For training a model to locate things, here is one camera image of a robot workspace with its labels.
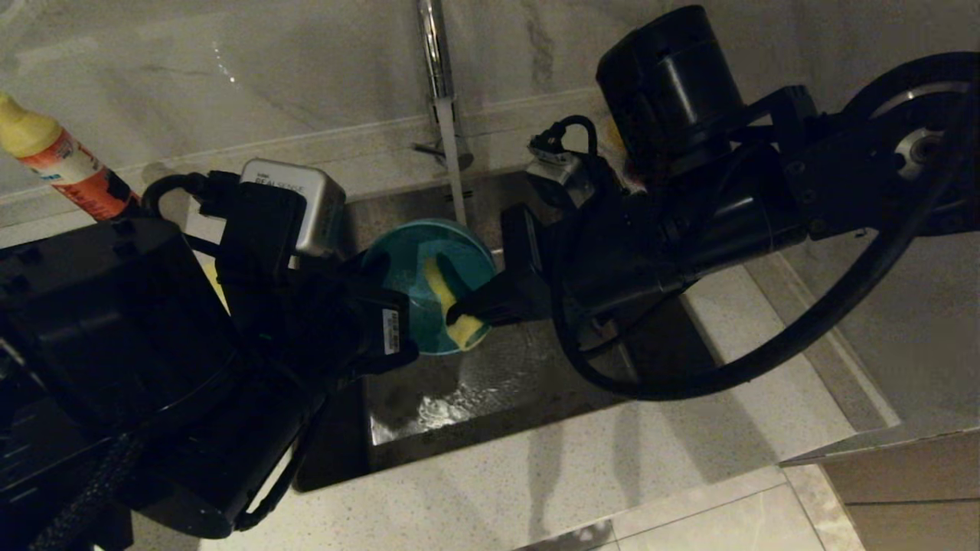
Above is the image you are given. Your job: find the green yellow sponge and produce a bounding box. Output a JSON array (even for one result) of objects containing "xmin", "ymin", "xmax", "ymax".
[{"xmin": 425, "ymin": 255, "xmax": 492, "ymax": 350}]

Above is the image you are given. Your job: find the blue plastic bowl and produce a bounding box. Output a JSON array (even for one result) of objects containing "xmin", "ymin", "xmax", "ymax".
[{"xmin": 359, "ymin": 219, "xmax": 499, "ymax": 357}]

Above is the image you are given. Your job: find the chrome faucet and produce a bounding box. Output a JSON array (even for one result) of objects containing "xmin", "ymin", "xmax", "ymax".
[{"xmin": 412, "ymin": 0, "xmax": 475, "ymax": 173}]

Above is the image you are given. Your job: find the orange detergent bottle yellow cap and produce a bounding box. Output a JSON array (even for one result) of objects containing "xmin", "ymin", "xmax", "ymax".
[{"xmin": 0, "ymin": 93, "xmax": 143, "ymax": 223}]

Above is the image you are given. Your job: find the stainless steel sink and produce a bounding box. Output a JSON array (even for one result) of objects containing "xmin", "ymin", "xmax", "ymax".
[{"xmin": 293, "ymin": 157, "xmax": 722, "ymax": 492}]

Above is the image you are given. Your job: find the running water stream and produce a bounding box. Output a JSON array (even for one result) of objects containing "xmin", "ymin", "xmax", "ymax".
[{"xmin": 436, "ymin": 98, "xmax": 470, "ymax": 227}]

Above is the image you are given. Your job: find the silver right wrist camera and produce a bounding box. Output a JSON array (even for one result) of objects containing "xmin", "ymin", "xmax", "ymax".
[{"xmin": 527, "ymin": 145, "xmax": 599, "ymax": 209}]

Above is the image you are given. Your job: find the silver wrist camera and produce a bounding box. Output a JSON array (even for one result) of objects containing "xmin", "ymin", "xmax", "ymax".
[
  {"xmin": 240, "ymin": 158, "xmax": 348, "ymax": 258},
  {"xmin": 527, "ymin": 145, "xmax": 599, "ymax": 209}
]

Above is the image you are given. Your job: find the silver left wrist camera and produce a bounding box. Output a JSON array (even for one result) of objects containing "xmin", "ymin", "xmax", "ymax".
[{"xmin": 240, "ymin": 158, "xmax": 348, "ymax": 258}]

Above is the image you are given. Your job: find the thick black hose cable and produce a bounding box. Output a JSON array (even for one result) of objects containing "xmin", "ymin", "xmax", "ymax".
[{"xmin": 550, "ymin": 73, "xmax": 980, "ymax": 402}]

